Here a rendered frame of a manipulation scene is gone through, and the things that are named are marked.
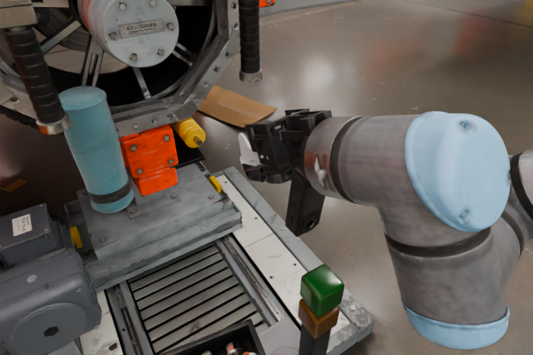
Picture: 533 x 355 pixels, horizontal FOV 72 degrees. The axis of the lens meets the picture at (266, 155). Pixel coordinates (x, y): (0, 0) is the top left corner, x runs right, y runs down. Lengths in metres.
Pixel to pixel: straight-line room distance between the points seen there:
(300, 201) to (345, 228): 1.00
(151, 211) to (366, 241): 0.76
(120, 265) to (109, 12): 0.75
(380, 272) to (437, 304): 0.98
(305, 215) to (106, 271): 0.80
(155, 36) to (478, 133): 0.53
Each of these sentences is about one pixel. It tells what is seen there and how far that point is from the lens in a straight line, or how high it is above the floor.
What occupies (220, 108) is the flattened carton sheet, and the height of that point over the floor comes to 0.01.
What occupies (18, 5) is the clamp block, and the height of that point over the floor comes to 0.92.
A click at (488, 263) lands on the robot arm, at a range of 0.37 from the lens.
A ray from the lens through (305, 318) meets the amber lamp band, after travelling 0.52.
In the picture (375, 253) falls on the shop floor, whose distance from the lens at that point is 1.40.
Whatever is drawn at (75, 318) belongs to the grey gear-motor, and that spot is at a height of 0.32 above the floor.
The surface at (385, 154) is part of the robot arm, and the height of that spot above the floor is 0.86.
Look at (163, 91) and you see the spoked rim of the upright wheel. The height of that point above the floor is 0.63.
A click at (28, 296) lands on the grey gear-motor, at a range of 0.88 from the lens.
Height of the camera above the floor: 1.04
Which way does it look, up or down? 36 degrees down
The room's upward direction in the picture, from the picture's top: straight up
